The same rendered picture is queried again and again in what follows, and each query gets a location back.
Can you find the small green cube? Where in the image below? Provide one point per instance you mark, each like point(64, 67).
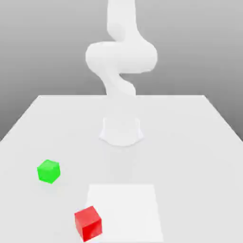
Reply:
point(48, 171)

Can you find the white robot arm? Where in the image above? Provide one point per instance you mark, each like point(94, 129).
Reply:
point(121, 57)

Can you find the small red cube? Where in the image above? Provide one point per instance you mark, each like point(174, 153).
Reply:
point(88, 224)

